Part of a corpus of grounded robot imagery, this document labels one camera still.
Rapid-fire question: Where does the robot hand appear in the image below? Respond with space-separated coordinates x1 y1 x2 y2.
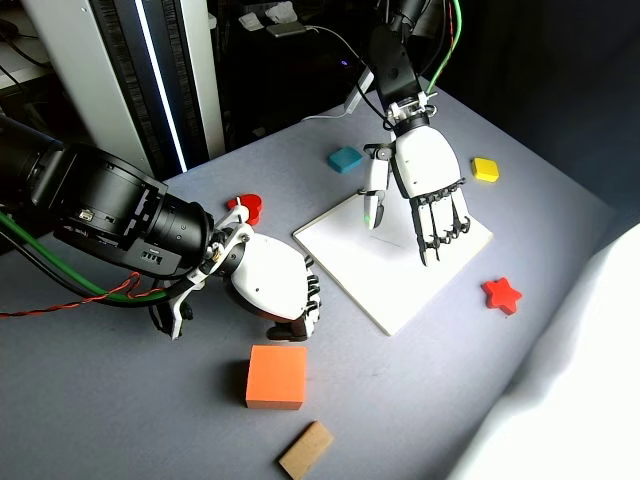
360 124 474 268
222 230 322 342

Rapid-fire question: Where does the yellow square block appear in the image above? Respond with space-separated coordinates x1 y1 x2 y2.
471 156 501 184

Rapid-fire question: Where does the red heart block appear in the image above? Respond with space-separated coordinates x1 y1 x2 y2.
227 193 264 227

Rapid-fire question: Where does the teal square block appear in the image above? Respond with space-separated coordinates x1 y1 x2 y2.
327 146 364 175

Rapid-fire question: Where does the white adapter box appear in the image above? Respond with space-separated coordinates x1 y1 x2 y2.
343 67 375 115

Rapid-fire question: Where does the orange cube block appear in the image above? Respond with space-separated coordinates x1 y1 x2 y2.
244 344 309 411

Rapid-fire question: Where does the white cutting board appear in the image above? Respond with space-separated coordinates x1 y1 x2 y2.
292 192 495 337

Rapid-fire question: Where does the red star block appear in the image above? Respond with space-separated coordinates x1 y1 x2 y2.
480 277 524 317

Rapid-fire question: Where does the wooden rectangular block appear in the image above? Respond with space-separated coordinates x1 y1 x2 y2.
277 420 335 480

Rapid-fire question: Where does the silver flat device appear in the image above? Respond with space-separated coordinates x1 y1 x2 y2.
264 20 309 39

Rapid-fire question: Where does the grey table cloth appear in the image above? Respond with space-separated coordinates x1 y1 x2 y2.
0 79 616 480

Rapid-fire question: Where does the large white crumpled object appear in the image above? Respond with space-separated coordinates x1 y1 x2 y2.
264 1 297 24

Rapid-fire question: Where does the blurred white robot shell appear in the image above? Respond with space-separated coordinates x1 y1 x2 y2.
447 232 640 480

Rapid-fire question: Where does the grey metal column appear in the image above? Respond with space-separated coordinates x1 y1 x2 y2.
22 0 226 176

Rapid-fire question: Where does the white cable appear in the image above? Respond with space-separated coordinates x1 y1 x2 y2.
302 109 351 123

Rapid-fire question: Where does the green cable of arm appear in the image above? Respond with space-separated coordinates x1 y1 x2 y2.
427 0 464 96
0 212 169 304

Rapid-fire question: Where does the grey thin cable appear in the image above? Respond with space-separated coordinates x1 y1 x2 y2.
304 23 371 69

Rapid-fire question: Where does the red twisted wire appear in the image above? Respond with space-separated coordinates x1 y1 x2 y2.
0 272 166 319

